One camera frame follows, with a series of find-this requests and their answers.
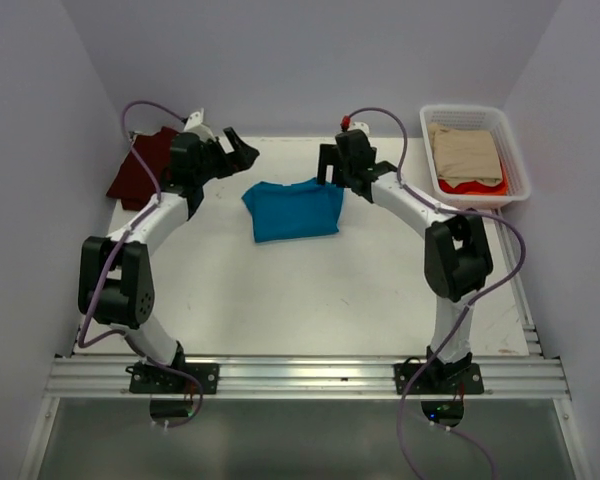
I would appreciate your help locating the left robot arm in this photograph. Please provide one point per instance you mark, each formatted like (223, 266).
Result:
(116, 290)

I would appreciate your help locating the aluminium mounting rail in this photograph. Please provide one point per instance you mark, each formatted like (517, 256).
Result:
(322, 377)

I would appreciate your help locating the white plastic basket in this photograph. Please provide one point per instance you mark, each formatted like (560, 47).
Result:
(473, 117)

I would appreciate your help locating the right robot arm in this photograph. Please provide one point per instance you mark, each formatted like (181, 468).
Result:
(457, 257)

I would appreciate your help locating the blue t shirt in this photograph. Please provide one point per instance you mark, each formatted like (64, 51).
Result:
(295, 211)

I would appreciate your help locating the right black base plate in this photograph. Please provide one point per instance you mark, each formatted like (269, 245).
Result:
(437, 377)

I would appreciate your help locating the beige folded t shirt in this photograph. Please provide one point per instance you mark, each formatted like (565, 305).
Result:
(464, 155)

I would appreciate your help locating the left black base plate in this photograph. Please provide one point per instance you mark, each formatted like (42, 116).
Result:
(192, 378)

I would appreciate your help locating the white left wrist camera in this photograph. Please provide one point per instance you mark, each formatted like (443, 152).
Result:
(195, 124)

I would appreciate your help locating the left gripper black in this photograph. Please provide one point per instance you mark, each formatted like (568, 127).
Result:
(242, 158)

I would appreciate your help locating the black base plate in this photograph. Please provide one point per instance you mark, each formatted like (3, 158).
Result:
(437, 377)
(192, 378)

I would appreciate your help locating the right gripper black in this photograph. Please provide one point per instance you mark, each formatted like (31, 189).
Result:
(328, 156)

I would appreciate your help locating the red orange t shirt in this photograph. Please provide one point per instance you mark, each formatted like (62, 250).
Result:
(476, 188)

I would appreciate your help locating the folded maroon t shirt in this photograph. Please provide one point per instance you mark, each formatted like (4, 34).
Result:
(132, 185)

